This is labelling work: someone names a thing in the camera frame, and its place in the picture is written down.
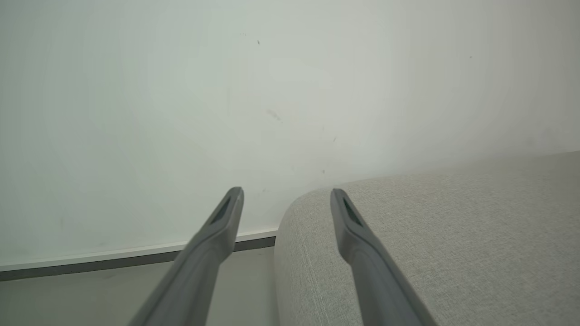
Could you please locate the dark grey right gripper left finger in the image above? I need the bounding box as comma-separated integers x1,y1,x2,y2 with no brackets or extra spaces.
128,187,245,326

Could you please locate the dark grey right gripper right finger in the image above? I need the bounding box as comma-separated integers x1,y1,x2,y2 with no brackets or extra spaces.
330,188,438,326

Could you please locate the light grey fabric sofa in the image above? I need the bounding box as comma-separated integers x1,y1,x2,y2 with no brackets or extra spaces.
274,151,580,326

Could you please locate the white and black baseboard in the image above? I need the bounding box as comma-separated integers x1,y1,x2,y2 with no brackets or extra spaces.
0,229,278,282

